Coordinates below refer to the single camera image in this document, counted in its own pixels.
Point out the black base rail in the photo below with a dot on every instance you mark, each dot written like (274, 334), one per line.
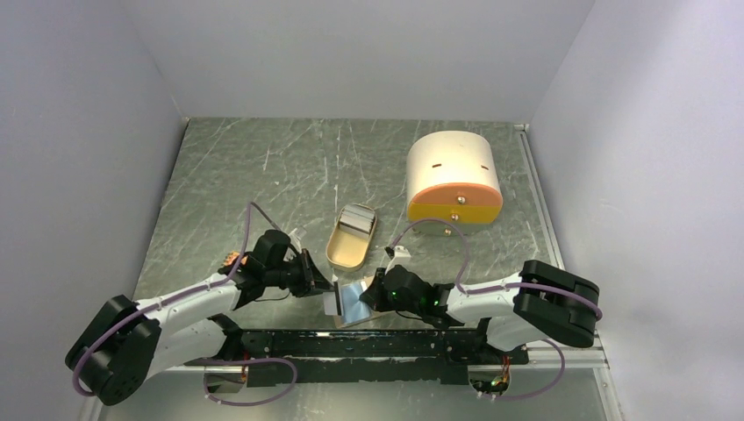
(324, 356)

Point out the orange patterned card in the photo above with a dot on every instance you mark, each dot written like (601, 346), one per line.
(233, 258)

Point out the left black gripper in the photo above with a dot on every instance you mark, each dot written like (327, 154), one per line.
(311, 280)

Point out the grey credit card stack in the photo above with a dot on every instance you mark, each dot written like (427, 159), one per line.
(357, 220)

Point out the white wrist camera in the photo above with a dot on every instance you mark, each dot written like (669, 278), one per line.
(296, 235)
(398, 255)

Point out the grey striped credit card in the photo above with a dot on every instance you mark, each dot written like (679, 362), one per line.
(332, 304)

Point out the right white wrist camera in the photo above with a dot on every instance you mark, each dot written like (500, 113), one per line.
(398, 255)

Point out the cream orange drawer box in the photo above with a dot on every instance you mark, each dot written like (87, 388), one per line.
(451, 179)

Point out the tan card holder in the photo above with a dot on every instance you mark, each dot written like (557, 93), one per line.
(354, 312)

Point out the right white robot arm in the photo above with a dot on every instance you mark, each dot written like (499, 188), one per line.
(538, 302)

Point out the tan oval tray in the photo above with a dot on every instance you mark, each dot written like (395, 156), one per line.
(345, 251)

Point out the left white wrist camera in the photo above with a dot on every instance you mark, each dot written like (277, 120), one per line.
(296, 235)

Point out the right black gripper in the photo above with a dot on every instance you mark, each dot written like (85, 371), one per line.
(374, 296)

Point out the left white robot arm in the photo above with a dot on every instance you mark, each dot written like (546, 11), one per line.
(128, 341)

